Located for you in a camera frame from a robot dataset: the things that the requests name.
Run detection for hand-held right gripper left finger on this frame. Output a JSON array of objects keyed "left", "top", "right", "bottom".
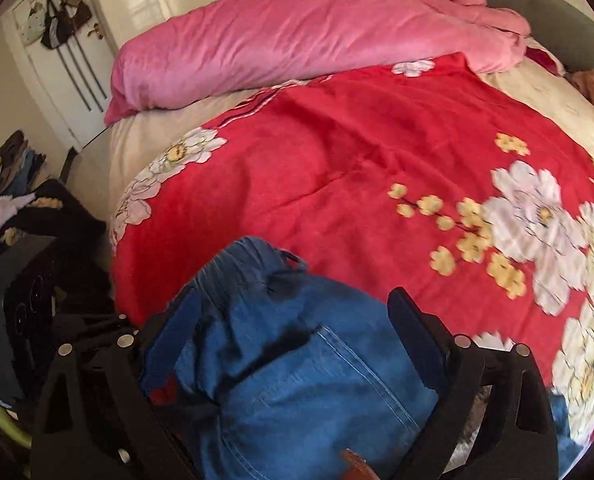
[{"left": 31, "top": 285, "right": 203, "bottom": 480}]

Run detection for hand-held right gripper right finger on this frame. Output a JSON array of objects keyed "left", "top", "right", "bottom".
[{"left": 387, "top": 286, "right": 560, "bottom": 480}]

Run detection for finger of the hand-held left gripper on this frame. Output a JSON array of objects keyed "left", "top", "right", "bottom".
[{"left": 57, "top": 311, "right": 143, "bottom": 347}]

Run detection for blue denim pants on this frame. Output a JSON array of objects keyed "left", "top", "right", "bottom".
[{"left": 140, "top": 236, "right": 585, "bottom": 480}]

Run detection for black floral garment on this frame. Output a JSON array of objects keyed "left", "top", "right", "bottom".
[{"left": 0, "top": 180, "right": 109, "bottom": 263}]

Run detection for red floral blanket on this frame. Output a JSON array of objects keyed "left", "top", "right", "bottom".
[{"left": 108, "top": 52, "right": 594, "bottom": 466}]

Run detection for white door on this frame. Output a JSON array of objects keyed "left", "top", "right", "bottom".
[{"left": 2, "top": 0, "right": 123, "bottom": 153}]

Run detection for white handbag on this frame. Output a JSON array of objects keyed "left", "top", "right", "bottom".
[{"left": 20, "top": 2, "right": 48, "bottom": 47}]

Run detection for brown handbag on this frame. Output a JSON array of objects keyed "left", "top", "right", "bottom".
[{"left": 57, "top": 0, "right": 94, "bottom": 32}]

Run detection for pink quilt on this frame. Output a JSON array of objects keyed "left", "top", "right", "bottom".
[{"left": 103, "top": 0, "right": 532, "bottom": 126}]

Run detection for hanging black straps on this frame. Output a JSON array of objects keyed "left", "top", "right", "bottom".
[{"left": 56, "top": 40, "right": 109, "bottom": 113}]

